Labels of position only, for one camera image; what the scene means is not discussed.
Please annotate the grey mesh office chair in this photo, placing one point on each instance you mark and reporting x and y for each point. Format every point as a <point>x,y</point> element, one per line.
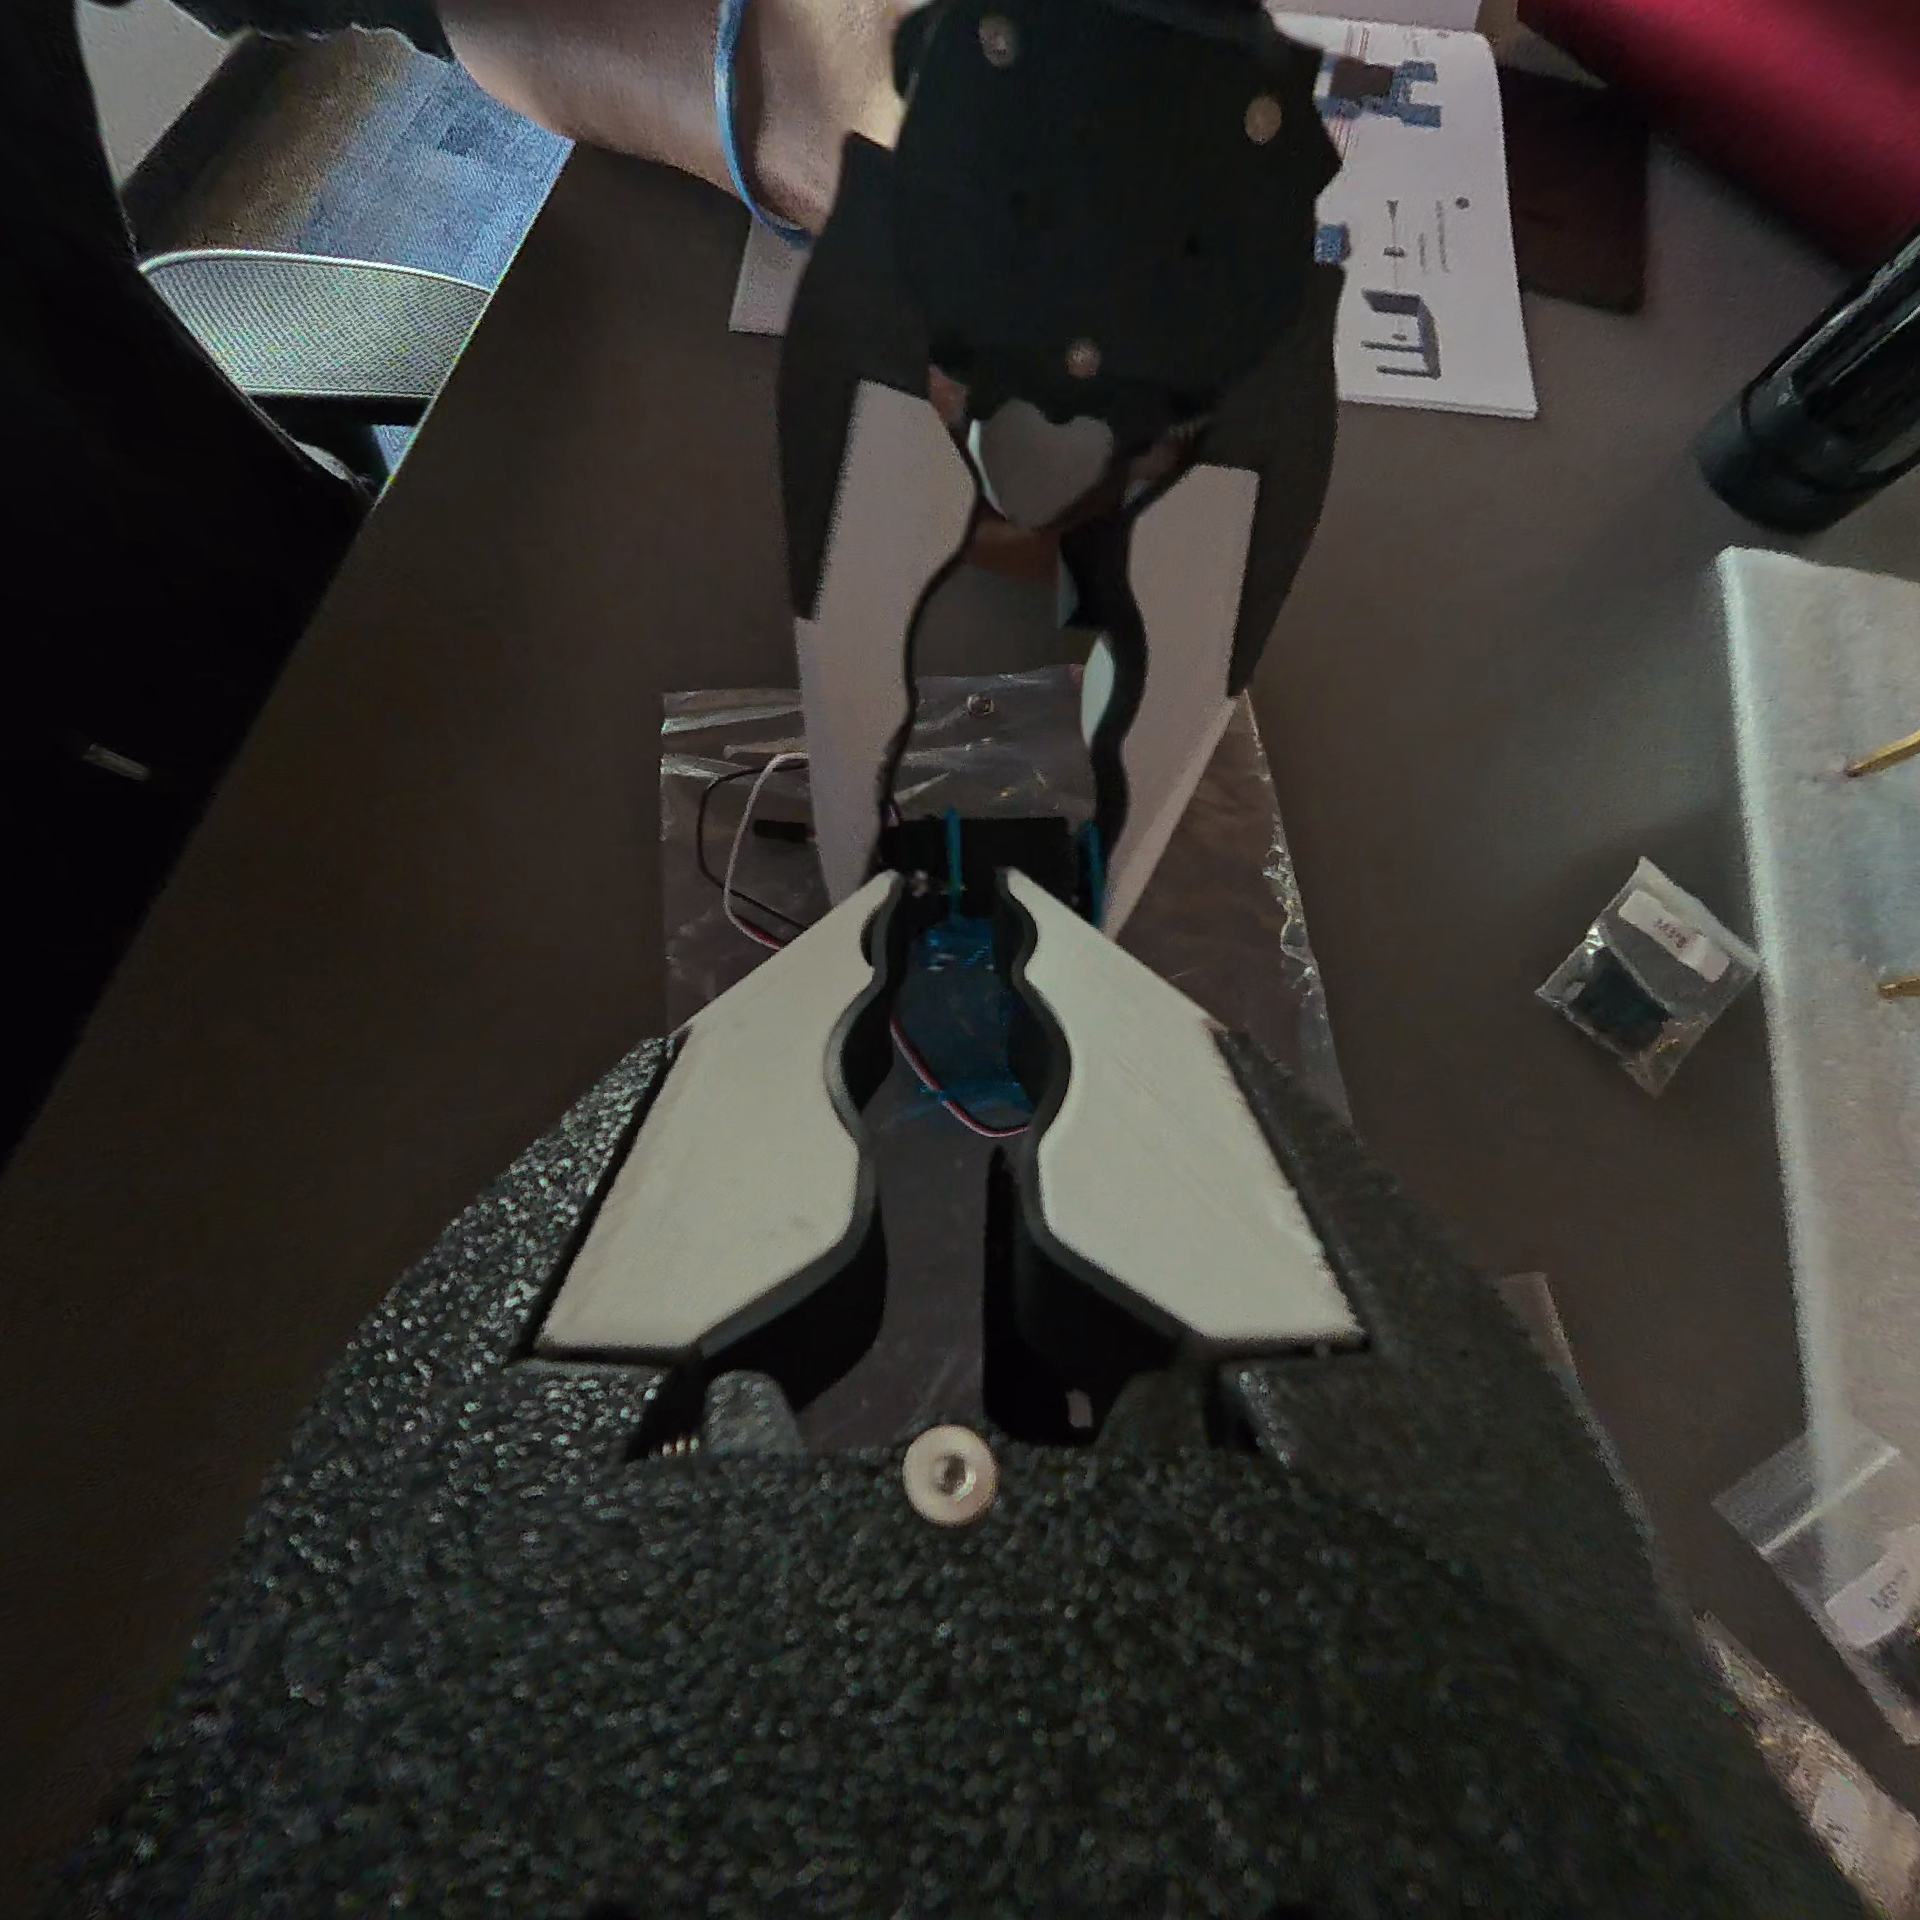
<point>301,317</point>

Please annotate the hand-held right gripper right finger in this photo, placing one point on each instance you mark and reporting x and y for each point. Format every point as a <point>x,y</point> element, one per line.
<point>1184,1186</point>

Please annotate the dark brown flat case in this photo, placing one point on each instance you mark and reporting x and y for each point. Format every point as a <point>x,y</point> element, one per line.
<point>1589,195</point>

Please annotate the large clear plastic bag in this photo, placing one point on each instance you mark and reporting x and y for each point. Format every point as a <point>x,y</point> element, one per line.
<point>1261,931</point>

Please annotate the white instruction manual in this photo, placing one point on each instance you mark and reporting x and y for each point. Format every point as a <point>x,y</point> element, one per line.
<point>1454,301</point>

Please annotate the black bottle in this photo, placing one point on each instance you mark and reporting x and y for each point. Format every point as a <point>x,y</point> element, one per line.
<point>1829,389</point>

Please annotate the person's left forearm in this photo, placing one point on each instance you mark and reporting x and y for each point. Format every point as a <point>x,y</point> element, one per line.
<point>599,77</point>

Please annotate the blue wristband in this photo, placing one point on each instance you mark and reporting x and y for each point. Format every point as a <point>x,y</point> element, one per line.
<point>724,67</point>

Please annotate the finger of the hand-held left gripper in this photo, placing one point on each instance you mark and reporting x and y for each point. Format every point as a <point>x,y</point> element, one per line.
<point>1193,630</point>
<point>862,599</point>

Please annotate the zip bag with black parts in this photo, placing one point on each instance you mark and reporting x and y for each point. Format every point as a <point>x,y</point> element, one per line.
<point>1636,991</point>

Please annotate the pile of clear screw bags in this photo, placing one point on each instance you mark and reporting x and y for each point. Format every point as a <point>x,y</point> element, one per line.
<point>1876,1605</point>

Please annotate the blue perforated metal bracket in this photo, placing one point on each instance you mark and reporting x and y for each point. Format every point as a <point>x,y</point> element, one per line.
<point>961,960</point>

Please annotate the red cylinder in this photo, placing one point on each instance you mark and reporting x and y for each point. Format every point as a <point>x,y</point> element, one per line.
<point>1724,91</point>

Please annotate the white foam sheet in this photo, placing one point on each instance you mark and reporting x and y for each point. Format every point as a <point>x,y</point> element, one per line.
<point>1815,901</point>

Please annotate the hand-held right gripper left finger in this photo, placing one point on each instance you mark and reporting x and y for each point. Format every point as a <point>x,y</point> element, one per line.
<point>705,1186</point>

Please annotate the person's left hand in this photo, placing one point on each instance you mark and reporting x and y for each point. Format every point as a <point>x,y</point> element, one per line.
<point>832,91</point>

